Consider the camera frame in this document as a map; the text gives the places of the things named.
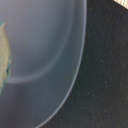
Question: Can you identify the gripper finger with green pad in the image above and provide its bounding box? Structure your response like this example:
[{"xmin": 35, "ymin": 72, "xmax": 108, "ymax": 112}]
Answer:
[{"xmin": 0, "ymin": 23, "xmax": 12, "ymax": 88}]

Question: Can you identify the beige woven placemat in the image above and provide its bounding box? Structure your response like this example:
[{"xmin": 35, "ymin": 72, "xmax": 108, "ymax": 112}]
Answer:
[{"xmin": 114, "ymin": 0, "xmax": 128, "ymax": 7}]

